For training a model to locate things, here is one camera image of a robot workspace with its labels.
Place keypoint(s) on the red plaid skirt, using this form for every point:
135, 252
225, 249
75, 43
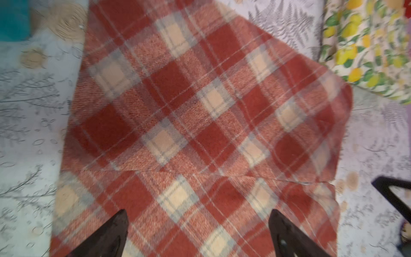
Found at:
198, 124

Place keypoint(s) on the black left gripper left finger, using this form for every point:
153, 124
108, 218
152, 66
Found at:
107, 241

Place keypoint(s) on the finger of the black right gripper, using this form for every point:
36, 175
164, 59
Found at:
382, 184

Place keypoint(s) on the teal plastic basket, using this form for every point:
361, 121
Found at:
15, 20

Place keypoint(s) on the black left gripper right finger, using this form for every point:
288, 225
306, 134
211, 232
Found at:
289, 240

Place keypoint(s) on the lemon print skirt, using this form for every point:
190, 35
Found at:
366, 43

